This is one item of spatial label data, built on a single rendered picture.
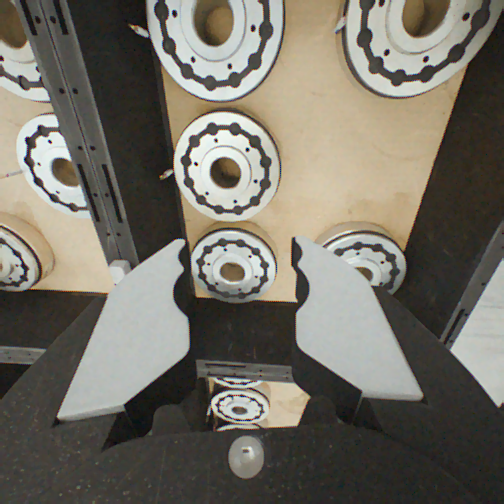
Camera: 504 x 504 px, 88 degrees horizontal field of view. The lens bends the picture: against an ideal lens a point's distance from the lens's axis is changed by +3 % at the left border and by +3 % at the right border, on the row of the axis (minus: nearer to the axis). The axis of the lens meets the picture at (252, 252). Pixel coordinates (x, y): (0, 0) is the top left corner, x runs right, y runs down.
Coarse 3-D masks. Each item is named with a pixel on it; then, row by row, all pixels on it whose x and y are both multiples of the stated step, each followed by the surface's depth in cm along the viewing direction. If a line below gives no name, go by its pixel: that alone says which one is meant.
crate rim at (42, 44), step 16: (16, 0) 14; (32, 0) 14; (32, 16) 14; (32, 32) 15; (48, 32) 15; (32, 48) 15; (48, 48) 15; (48, 64) 16; (48, 80) 16; (64, 80) 16; (48, 96) 16; (64, 96) 16; (64, 112) 17; (64, 128) 17; (80, 128) 17; (80, 144) 18; (80, 160) 18; (80, 176) 19; (96, 176) 19; (96, 192) 20; (96, 208) 20; (96, 224) 21; (112, 240) 22; (112, 256) 22; (0, 352) 31; (16, 352) 31; (32, 352) 31
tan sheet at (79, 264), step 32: (0, 96) 26; (0, 128) 28; (0, 160) 29; (0, 192) 31; (32, 192) 31; (32, 224) 33; (64, 224) 33; (64, 256) 36; (96, 256) 35; (32, 288) 39; (64, 288) 39; (96, 288) 38
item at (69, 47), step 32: (64, 0) 14; (64, 32) 15; (64, 64) 15; (96, 96) 17; (96, 128) 17; (96, 160) 18; (128, 224) 21; (128, 256) 22; (480, 256) 20; (480, 288) 21; (448, 320) 23
